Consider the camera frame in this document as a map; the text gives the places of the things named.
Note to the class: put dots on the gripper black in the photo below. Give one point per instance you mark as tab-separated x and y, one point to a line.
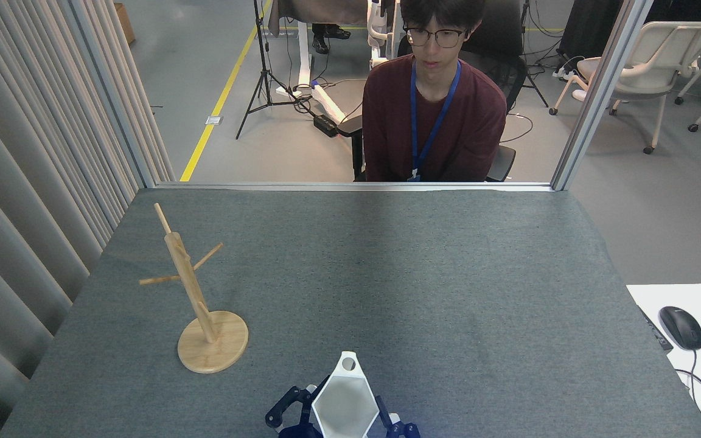
299	432

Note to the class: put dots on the white hexagonal cup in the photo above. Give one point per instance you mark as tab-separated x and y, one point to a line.
344	407

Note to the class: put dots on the wooden cup storage rack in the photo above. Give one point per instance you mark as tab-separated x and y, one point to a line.
210	347

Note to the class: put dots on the grey felt table mat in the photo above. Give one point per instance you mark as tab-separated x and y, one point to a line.
448	292

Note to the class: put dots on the name badge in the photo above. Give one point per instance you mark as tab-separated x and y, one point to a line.
413	176

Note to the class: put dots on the black power strip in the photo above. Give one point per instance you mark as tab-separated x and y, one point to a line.
326	125

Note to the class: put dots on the black office chair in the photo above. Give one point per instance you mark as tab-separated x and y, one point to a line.
502	164

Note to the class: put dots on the person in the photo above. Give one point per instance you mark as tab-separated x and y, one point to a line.
399	109

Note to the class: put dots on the black flat device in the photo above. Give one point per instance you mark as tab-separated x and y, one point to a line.
658	333

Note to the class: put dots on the black computer mouse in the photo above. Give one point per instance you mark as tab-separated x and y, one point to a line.
681	327

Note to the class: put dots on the person's black shoes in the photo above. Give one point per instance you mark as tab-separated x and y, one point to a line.
320	44

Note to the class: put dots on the white wheeled stand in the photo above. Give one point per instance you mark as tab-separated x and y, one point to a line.
378	27

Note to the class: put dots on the black glasses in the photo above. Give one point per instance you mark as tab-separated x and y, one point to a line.
435	38

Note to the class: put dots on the thin black tripod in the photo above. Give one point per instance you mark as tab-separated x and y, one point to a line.
533	73

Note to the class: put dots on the brown draped cloth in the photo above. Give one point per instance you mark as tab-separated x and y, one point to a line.
320	11

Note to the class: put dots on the grey pleated curtain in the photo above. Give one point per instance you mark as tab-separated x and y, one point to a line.
22	152

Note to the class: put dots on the white power strip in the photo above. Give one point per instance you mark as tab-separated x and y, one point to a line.
564	74

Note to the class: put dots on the cardboard box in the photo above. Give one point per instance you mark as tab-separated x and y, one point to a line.
124	23

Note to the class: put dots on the white swivel chair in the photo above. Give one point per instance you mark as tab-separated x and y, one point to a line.
661	61

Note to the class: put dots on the silver cross rail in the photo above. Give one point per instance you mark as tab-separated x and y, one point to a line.
350	186

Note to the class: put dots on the white desk frame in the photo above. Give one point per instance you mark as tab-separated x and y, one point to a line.
305	55

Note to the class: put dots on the silver post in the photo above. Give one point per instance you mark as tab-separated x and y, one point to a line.
600	91
110	91

